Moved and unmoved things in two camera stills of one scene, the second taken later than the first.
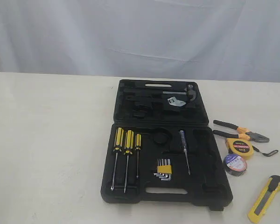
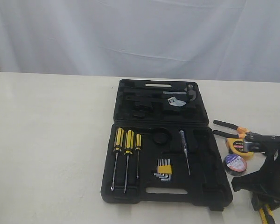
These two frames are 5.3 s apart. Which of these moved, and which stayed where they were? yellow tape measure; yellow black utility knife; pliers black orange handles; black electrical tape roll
Moved: yellow black utility knife
Stayed: pliers black orange handles; yellow tape measure; black electrical tape roll
